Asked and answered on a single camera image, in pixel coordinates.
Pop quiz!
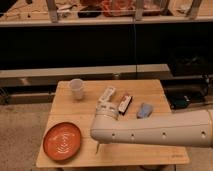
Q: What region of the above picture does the translucent plastic cup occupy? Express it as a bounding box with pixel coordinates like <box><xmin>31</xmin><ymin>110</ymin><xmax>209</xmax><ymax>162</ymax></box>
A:
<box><xmin>69</xmin><ymin>79</ymin><xmax>84</xmax><ymax>100</ymax></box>

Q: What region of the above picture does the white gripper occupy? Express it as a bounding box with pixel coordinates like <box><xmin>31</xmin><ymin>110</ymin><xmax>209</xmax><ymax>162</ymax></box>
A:
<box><xmin>96</xmin><ymin>101</ymin><xmax>119</xmax><ymax>120</ymax></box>

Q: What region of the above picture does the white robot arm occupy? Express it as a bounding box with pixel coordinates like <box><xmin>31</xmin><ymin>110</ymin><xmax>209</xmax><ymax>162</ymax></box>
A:
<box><xmin>90</xmin><ymin>102</ymin><xmax>213</xmax><ymax>148</ymax></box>

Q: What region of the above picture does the orange ceramic bowl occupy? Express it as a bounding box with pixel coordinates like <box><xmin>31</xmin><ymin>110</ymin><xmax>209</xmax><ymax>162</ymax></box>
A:
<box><xmin>43</xmin><ymin>122</ymin><xmax>81</xmax><ymax>161</ymax></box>

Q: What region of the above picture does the wooden table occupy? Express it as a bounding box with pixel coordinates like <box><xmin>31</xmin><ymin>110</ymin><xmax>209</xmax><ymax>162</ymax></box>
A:
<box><xmin>36</xmin><ymin>79</ymin><xmax>189</xmax><ymax>168</ymax></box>

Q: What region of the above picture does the black hanging cable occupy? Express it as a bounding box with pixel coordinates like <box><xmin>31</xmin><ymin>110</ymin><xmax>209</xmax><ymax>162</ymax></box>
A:
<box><xmin>132</xmin><ymin>16</ymin><xmax>139</xmax><ymax>80</ymax></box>

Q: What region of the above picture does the dark candy bar box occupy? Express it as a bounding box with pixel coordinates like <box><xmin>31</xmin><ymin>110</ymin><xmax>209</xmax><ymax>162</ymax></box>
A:
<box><xmin>118</xmin><ymin>94</ymin><xmax>132</xmax><ymax>115</ymax></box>

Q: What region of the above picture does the long metal bench rail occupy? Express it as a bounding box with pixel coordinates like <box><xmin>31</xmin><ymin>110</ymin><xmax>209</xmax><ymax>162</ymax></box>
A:
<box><xmin>0</xmin><ymin>64</ymin><xmax>171</xmax><ymax>87</ymax></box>

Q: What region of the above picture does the black crate under shelf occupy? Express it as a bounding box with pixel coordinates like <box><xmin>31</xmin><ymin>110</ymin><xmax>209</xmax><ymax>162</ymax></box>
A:
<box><xmin>167</xmin><ymin>47</ymin><xmax>213</xmax><ymax>76</ymax></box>

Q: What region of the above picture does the white tube bottle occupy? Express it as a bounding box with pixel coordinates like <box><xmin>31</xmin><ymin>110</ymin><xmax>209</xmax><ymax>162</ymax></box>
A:
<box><xmin>99</xmin><ymin>86</ymin><xmax>116</xmax><ymax>102</ymax></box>

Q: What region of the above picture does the blue sponge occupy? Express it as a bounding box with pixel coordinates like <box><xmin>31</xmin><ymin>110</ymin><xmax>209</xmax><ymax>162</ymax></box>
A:
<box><xmin>137</xmin><ymin>103</ymin><xmax>153</xmax><ymax>118</ymax></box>

